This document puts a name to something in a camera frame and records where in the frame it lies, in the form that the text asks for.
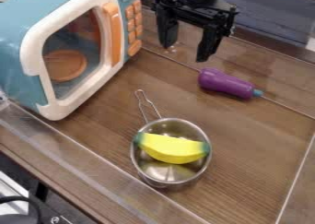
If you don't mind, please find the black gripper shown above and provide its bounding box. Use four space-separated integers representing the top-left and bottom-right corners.
154 0 238 62

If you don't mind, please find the purple toy eggplant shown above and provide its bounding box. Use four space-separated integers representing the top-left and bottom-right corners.
198 68 263 100

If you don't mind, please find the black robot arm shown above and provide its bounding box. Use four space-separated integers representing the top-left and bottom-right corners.
152 0 239 62

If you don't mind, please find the blue toy microwave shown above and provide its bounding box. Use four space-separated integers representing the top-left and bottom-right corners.
0 0 143 121

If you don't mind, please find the yellow toy banana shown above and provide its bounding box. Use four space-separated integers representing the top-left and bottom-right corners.
134 133 211 164

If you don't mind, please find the clear acrylic barrier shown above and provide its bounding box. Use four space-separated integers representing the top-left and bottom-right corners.
0 102 211 224

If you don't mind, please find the silver pot with handle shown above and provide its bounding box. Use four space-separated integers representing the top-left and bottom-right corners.
131 89 212 190

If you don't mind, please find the black cable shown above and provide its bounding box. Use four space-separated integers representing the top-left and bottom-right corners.
0 195 43 224

